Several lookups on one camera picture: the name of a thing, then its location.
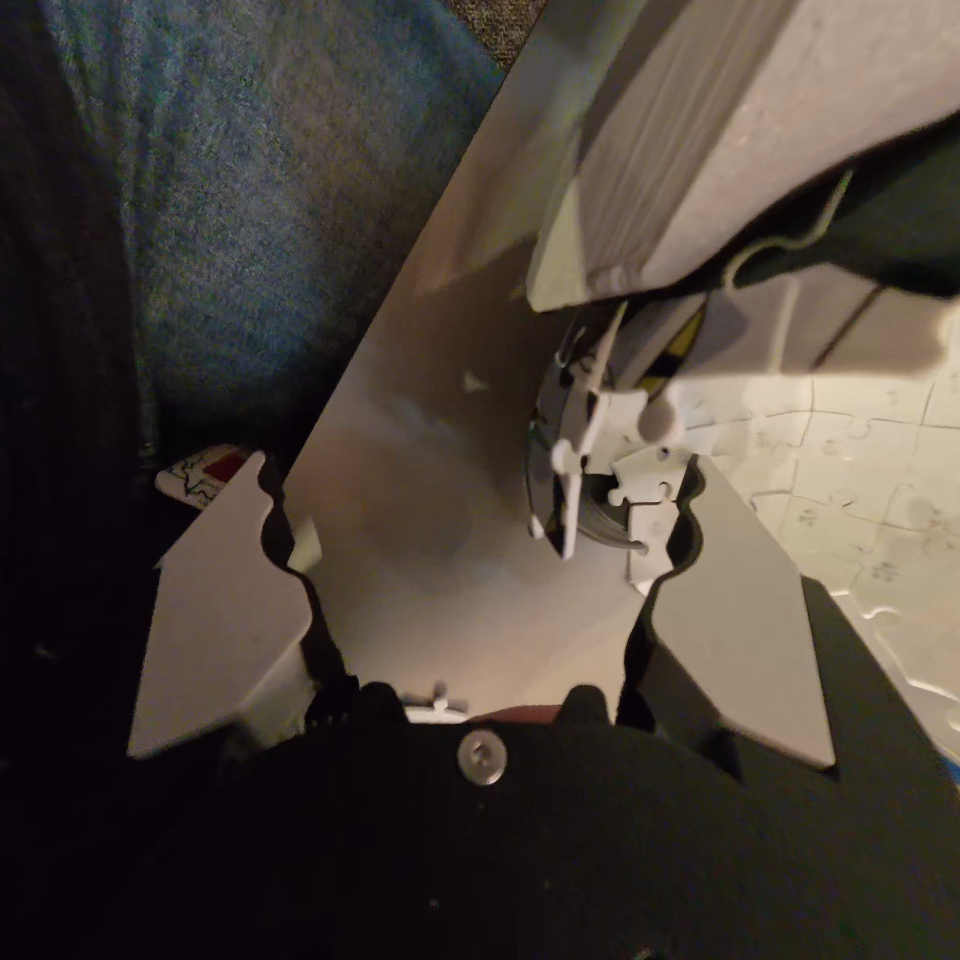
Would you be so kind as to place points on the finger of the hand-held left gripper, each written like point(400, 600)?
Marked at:
point(750, 112)

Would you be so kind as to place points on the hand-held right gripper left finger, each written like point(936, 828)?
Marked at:
point(217, 630)

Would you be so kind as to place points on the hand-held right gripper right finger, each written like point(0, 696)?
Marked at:
point(727, 645)

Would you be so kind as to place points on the black ball stand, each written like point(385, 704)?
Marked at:
point(604, 517)

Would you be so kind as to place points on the colourful puzzle ball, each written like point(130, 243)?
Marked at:
point(862, 487)

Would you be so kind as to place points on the person's dark shirt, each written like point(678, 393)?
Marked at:
point(45, 300)

